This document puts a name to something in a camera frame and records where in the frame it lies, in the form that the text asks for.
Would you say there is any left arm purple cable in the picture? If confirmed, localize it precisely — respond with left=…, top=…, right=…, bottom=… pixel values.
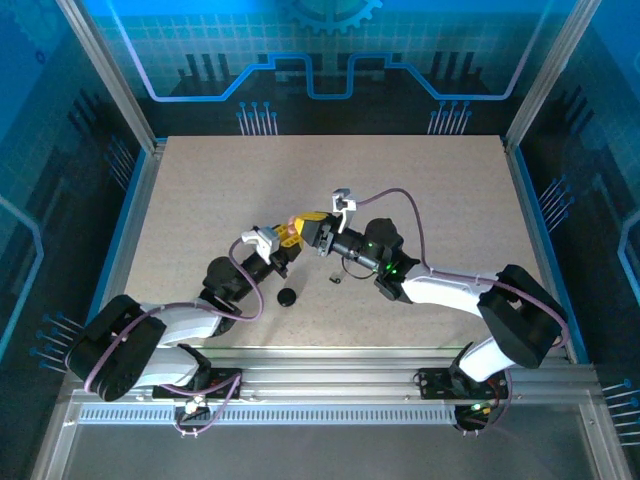
left=82, top=238, right=265, bottom=439

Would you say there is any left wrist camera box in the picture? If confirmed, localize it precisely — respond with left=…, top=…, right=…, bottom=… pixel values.
left=241, top=225, right=279, bottom=265

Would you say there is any slotted grey cable duct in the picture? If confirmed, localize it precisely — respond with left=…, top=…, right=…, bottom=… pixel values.
left=78, top=405, right=459, bottom=426

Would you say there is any aluminium frame post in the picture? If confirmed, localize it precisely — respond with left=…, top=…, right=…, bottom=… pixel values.
left=54, top=0, right=169, bottom=154
left=501, top=0, right=603, bottom=154

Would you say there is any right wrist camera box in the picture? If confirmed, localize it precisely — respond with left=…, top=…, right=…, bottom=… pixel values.
left=331, top=187, right=359, bottom=235

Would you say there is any aluminium frame rail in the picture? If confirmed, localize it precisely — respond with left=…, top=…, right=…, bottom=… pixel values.
left=69, top=347, right=599, bottom=406

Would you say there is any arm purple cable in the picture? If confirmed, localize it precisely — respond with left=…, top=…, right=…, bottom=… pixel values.
left=355, top=187, right=571, bottom=436
left=82, top=238, right=265, bottom=439

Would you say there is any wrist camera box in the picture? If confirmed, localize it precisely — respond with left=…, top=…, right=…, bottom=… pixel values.
left=331, top=187, right=359, bottom=235
left=241, top=225, right=279, bottom=265

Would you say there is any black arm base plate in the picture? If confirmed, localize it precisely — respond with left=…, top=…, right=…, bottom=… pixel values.
left=417, top=367, right=510, bottom=401
left=151, top=366, right=245, bottom=401

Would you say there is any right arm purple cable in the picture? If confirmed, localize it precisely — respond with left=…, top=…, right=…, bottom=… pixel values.
left=355, top=187, right=571, bottom=436

